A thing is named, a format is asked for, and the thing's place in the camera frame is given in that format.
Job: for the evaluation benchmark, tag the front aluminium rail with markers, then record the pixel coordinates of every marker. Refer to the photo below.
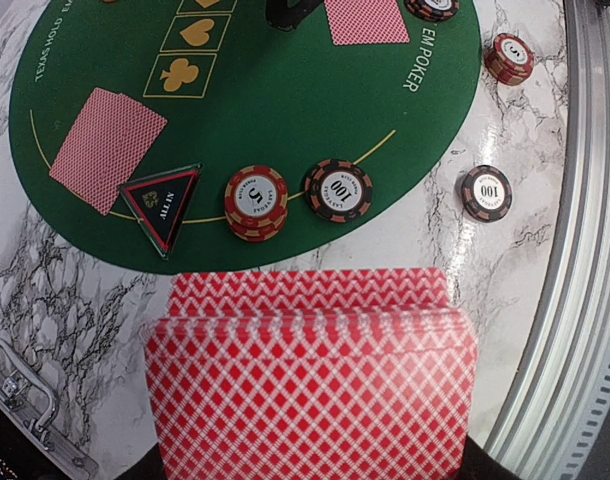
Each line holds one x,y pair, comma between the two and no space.
560,397

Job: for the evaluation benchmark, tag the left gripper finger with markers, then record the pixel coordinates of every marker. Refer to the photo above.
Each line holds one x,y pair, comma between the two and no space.
280,15

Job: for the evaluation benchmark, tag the orange poker chip stack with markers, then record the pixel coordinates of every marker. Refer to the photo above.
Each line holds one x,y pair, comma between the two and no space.
509,59

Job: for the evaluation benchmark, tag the single red playing card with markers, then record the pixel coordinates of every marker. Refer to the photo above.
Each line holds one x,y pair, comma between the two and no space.
85,160

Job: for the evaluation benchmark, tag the red playing card deck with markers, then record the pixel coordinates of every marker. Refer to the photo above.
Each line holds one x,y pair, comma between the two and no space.
353,374

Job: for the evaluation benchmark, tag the triangular all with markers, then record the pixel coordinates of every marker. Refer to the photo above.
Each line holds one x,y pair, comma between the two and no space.
159,203

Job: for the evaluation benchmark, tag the brown poker chip stack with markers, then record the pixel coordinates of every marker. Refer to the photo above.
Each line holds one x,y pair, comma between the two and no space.
486,193

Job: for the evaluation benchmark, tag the round green poker mat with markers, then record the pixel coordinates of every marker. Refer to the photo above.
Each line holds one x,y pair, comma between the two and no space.
236,92

